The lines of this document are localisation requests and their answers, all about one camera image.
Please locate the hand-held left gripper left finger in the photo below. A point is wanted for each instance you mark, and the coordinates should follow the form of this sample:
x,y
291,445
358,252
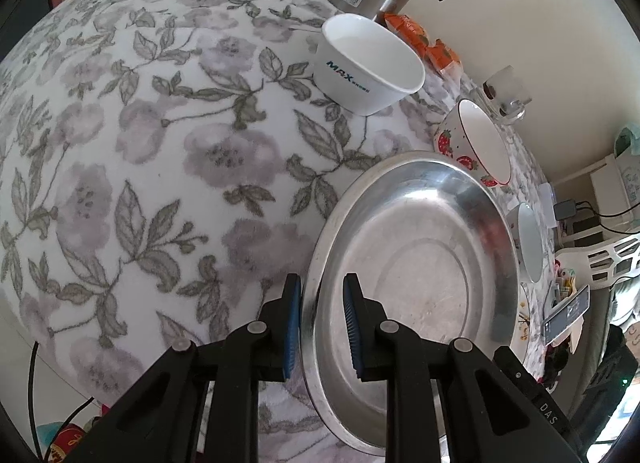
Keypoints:
x,y
292,330

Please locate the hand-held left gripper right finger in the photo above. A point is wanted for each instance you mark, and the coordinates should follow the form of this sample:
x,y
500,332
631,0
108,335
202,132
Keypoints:
x,y
351,330

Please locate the stainless steel plate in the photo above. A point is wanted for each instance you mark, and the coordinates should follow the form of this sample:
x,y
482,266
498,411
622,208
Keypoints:
x,y
425,253

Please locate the strawberry print bowl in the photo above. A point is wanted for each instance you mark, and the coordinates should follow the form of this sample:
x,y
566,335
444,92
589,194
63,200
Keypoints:
x,y
480,143

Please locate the smartphone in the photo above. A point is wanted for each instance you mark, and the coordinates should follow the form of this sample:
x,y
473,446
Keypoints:
x,y
567,315

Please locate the white plastic chair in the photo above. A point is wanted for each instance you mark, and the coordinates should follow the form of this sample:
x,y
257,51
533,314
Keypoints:
x,y
610,258

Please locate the white floral bowl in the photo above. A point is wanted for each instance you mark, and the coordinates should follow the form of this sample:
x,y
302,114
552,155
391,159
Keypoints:
x,y
530,243

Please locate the grey power adapter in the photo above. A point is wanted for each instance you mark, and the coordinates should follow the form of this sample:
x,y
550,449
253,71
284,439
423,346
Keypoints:
x,y
566,209

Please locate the small white box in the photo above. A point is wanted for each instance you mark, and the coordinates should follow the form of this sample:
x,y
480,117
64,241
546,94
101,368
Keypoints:
x,y
548,205

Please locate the floral tablecloth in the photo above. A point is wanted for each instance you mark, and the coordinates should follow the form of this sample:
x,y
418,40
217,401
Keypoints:
x,y
150,143

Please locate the white cabinet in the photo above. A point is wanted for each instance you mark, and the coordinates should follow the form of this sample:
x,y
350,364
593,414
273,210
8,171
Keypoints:
x,y
612,183

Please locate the red packet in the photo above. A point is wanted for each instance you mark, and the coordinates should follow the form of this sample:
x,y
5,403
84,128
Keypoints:
x,y
67,443

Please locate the white square bowl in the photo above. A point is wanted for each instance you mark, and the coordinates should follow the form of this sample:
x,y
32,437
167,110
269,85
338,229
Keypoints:
x,y
370,58

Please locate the teal container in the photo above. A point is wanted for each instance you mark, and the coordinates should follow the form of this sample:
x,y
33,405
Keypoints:
x,y
627,140

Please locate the glass mug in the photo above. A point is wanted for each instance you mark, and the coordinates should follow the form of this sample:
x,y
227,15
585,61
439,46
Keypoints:
x,y
505,93

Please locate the orange snack packet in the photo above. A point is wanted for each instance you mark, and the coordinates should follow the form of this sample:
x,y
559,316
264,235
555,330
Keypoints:
x,y
442,55
407,28

